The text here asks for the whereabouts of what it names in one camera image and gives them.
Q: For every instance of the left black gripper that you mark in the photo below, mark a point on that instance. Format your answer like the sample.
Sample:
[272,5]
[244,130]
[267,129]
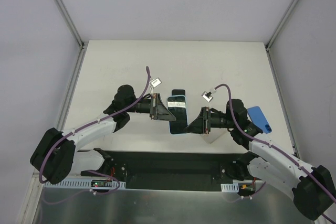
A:
[153,106]

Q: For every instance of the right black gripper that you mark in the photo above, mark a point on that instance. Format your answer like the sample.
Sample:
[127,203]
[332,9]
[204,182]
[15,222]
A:
[205,120]

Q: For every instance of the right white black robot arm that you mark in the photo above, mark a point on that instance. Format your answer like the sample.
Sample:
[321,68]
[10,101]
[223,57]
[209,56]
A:
[311,189]

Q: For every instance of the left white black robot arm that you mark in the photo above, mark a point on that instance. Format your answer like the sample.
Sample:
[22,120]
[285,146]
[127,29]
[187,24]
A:
[57,150]

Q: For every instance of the clear translucent phone case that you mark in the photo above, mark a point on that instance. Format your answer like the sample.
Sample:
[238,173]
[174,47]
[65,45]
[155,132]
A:
[215,134]

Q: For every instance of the dark blue phone case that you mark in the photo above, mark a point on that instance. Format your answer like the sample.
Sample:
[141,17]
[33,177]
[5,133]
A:
[258,118]

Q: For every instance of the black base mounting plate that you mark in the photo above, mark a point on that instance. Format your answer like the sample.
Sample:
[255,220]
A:
[173,171]

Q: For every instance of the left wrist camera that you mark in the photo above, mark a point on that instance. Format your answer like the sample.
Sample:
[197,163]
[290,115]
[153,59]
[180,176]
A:
[155,83]

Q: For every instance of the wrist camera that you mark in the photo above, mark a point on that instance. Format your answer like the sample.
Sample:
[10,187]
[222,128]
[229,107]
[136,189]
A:
[208,95]
[155,83]

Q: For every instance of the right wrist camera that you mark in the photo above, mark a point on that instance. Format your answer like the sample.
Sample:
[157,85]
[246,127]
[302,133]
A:
[208,95]

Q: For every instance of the right white slotted cable duct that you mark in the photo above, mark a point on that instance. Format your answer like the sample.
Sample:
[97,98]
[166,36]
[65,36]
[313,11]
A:
[230,188]

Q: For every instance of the white slotted cable duct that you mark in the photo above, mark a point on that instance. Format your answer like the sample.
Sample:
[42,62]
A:
[80,183]
[230,188]

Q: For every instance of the left aluminium frame post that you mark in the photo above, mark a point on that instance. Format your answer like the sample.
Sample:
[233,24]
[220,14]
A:
[70,23]

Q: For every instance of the aluminium frame post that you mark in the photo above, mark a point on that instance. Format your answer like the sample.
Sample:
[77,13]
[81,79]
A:
[280,26]
[70,23]

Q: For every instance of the right aluminium frame post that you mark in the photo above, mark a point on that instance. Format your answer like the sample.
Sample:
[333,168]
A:
[280,26]

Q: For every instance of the left white slotted cable duct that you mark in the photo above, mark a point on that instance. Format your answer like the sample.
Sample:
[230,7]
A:
[80,183]

